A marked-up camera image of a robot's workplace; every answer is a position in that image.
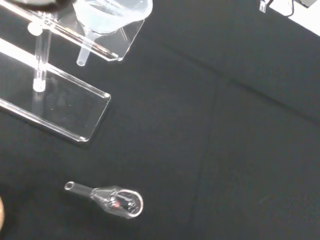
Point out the pale board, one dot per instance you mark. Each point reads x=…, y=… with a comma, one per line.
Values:
x=305, y=17

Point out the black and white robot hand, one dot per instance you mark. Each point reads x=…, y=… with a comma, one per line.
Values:
x=45, y=5

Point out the black cloth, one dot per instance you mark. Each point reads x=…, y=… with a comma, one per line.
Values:
x=200, y=150

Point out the clear glass weighing funnel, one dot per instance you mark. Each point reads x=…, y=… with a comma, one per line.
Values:
x=120, y=202

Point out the small grey connector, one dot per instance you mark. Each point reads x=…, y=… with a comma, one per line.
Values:
x=263, y=6

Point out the clear acrylic funnel stand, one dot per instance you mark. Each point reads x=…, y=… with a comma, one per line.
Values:
x=70, y=112

